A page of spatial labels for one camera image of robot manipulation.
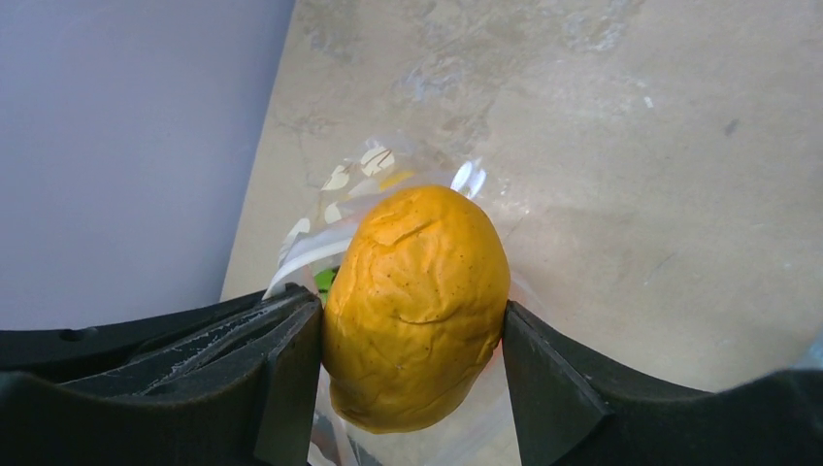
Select green fruit with black stripe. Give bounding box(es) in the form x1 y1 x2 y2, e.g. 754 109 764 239
314 267 339 304

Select clear polka dot zip bag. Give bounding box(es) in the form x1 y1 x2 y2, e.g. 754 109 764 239
266 136 541 465

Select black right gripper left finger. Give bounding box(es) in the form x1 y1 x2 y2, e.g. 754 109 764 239
1 285 322 465

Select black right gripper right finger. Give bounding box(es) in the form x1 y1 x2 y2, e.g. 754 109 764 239
503 302 822 465

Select yellow-orange potato-like fruit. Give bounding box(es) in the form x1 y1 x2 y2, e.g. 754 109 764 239
322 185 510 434

